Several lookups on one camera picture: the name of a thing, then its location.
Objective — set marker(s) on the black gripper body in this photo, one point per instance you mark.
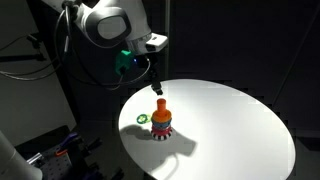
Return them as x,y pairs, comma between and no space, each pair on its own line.
144,61

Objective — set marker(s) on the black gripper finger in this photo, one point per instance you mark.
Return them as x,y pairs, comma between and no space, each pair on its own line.
155,82

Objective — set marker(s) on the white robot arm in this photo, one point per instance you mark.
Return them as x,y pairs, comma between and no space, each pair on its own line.
109,23

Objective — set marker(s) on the orange stacking rod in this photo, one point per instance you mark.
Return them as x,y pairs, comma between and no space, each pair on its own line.
161,106

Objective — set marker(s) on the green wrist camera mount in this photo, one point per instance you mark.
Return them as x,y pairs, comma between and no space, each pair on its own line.
123,61

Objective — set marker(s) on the white round pedestal table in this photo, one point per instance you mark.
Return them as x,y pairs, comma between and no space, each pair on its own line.
219,133

